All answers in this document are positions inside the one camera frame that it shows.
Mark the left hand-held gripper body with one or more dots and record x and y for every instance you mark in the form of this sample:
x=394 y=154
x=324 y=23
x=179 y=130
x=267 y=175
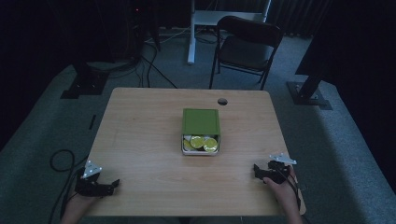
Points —
x=88 y=185

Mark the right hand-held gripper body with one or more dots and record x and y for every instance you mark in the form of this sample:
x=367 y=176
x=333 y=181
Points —
x=277 y=172

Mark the pile of yellow-lidded white pods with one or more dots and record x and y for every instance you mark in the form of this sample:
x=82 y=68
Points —
x=197 y=142

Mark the green drawer case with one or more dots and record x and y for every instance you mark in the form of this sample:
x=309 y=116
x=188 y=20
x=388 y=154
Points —
x=200 y=121

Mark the person's left hand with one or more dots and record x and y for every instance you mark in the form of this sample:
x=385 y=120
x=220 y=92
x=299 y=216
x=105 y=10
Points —
x=77 y=205

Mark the person's right hand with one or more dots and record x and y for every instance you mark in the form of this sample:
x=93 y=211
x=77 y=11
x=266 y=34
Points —
x=286 y=194

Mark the small black bar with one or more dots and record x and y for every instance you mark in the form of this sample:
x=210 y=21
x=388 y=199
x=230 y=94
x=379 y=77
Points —
x=92 y=122

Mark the dark round table grommet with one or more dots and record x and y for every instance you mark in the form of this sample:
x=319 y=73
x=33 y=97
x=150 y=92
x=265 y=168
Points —
x=222 y=101

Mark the black folding chair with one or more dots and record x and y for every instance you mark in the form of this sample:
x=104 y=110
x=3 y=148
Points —
x=246 y=53

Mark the dark equipment rack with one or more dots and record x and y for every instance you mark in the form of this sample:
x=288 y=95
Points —
x=130 y=31

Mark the dark pleated curtain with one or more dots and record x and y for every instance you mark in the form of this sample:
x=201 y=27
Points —
x=295 y=15

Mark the black stand with base plate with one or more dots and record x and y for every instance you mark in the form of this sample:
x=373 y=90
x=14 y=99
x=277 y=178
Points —
x=85 y=84
x=308 y=93

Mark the white desk frame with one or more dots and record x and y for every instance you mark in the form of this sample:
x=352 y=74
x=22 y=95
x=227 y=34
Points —
x=194 y=37

